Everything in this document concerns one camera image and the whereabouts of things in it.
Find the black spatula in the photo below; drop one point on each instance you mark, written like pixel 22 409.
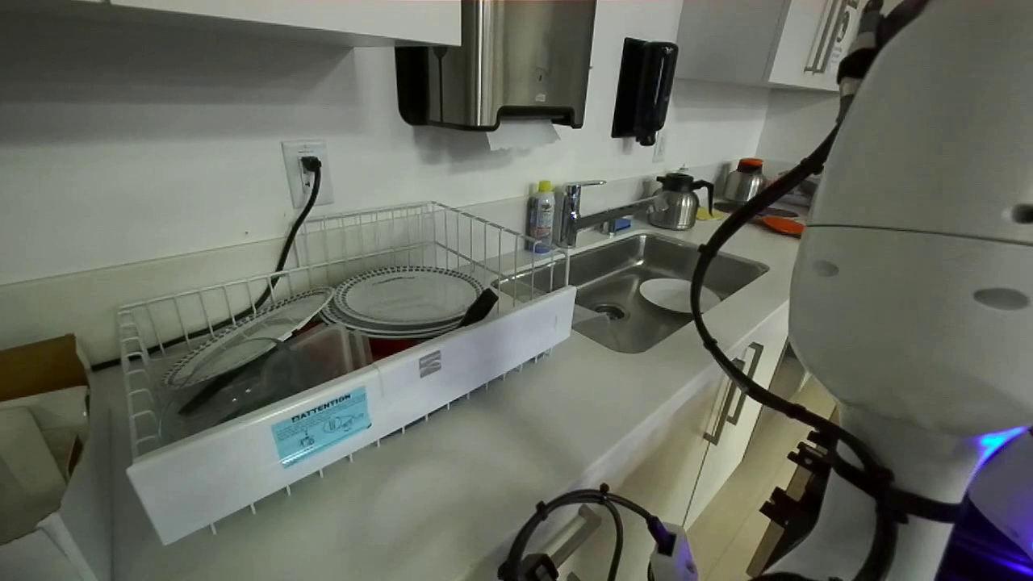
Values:
pixel 479 309

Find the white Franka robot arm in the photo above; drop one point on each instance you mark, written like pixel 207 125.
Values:
pixel 926 270

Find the grey round plate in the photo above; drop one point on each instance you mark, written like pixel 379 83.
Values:
pixel 408 296

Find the white round plate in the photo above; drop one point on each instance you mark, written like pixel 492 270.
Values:
pixel 662 296

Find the yellow capped soap bottle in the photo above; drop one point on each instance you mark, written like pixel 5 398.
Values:
pixel 539 222

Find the chrome faucet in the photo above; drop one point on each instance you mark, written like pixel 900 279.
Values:
pixel 570 215

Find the blue sponge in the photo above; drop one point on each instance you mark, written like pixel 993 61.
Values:
pixel 617 225

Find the stainless steel sink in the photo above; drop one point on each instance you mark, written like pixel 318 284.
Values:
pixel 648 260

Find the red bowl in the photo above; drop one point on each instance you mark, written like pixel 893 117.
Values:
pixel 392 346

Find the steel coffee carafe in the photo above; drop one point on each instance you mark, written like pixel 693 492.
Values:
pixel 676 204

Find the stainless steel kettle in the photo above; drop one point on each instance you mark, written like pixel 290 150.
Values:
pixel 518 66

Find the white base cabinets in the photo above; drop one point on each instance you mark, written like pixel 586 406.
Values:
pixel 672 463

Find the silver kettle red lid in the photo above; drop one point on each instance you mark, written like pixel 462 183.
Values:
pixel 741 186

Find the dark frying pan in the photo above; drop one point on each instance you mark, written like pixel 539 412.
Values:
pixel 268 382

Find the glass pan lid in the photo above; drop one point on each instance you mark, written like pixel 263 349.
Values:
pixel 243 343

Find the white upper cabinet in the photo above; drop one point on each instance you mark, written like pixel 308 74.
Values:
pixel 792 44
pixel 325 17

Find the black wall soap dispenser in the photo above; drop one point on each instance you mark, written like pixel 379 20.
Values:
pixel 644 91

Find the white wall outlet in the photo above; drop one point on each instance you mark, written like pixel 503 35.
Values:
pixel 291 183

